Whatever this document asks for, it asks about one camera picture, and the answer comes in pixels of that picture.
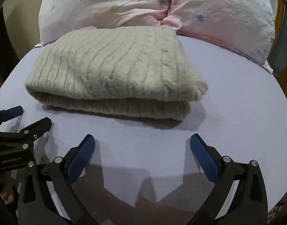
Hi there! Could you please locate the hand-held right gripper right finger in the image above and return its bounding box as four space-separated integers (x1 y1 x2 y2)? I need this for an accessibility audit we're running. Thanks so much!
190 133 269 225

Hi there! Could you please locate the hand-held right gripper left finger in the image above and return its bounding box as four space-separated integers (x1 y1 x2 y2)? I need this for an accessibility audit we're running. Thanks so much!
17 134 97 225

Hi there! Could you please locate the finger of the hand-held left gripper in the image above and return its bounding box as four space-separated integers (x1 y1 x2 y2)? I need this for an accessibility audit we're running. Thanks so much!
0 117 52 156
0 106 24 129

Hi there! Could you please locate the beige cable knit sweater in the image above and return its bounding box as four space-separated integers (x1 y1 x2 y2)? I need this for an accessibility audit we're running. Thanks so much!
25 25 209 122

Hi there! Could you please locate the person's left hand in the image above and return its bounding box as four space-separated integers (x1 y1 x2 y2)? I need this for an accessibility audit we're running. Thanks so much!
0 170 18 205

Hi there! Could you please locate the lavender bed sheet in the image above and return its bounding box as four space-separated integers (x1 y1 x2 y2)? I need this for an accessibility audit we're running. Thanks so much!
0 35 287 225

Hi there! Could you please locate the dark wooden furniture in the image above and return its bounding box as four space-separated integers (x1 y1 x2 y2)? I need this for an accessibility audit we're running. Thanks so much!
0 5 23 94

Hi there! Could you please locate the pink pillow with tree print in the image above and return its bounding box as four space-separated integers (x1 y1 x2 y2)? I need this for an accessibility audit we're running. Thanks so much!
35 0 183 49

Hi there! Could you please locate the pink floral pillow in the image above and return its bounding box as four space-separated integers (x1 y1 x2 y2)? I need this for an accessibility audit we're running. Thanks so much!
167 0 276 73

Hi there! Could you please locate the wooden bed frame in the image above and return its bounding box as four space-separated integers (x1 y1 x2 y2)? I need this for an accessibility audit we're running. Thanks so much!
267 0 287 94

